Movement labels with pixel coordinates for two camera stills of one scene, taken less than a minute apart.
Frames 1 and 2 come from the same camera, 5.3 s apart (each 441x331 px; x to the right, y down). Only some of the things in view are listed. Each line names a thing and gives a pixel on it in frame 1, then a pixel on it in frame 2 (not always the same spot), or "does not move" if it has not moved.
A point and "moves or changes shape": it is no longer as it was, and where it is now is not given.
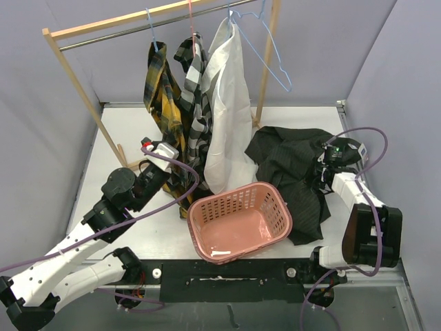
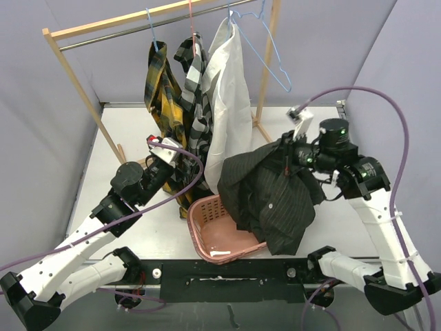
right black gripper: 318,185 to 288,139
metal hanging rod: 175,20 does not move
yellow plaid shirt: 162,96 does not move
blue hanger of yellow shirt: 147,11 does not move
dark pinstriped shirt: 287,160 moves or changes shape
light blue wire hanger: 256,51 does not move
